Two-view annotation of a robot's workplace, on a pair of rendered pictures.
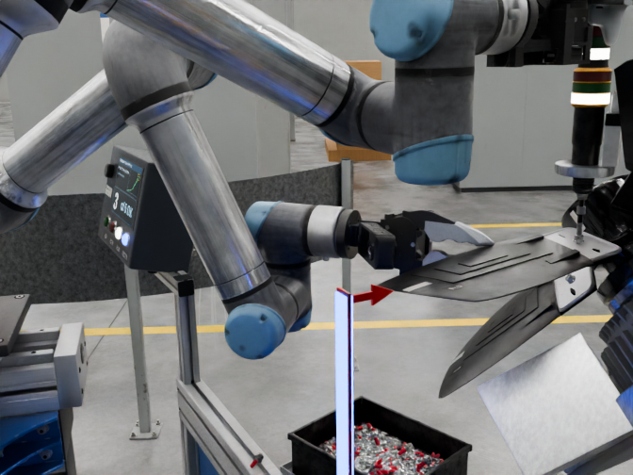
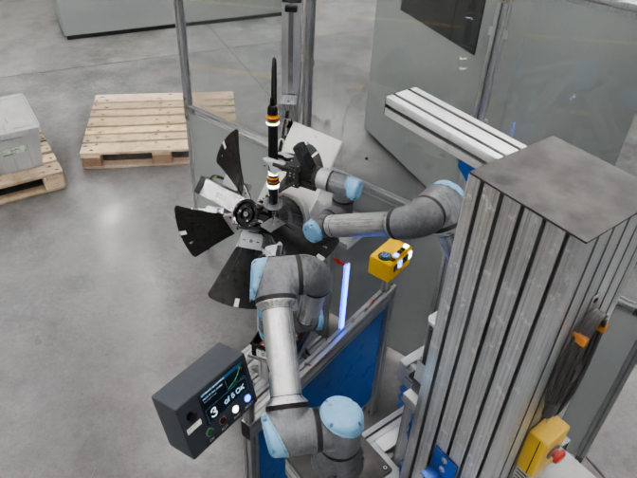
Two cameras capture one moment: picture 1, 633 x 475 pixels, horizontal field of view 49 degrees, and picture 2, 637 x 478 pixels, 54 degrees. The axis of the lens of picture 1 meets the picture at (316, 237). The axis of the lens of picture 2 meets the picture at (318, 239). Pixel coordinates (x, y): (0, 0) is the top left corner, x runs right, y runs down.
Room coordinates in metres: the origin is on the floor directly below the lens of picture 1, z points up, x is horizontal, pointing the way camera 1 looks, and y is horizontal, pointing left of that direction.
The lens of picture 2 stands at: (1.51, 1.43, 2.62)
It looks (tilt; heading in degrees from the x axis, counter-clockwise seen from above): 38 degrees down; 244
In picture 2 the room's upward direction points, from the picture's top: 3 degrees clockwise
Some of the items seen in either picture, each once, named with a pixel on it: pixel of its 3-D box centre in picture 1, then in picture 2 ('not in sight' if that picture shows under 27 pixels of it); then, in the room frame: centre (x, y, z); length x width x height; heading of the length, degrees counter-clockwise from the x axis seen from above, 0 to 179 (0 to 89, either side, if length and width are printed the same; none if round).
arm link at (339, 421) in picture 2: not in sight; (338, 425); (1.01, 0.57, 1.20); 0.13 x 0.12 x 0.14; 167
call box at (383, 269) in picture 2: not in sight; (390, 260); (0.43, -0.16, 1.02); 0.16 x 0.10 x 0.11; 28
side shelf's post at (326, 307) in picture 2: not in sight; (327, 285); (0.43, -0.70, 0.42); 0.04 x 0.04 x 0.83; 28
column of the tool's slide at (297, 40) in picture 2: not in sight; (289, 184); (0.54, -0.98, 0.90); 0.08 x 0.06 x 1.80; 153
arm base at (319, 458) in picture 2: not in sight; (338, 450); (1.01, 0.58, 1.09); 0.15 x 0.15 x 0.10
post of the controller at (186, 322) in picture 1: (186, 330); (248, 401); (1.16, 0.23, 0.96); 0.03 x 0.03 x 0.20; 28
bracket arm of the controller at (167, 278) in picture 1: (166, 270); not in sight; (1.25, 0.28, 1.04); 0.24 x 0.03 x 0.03; 28
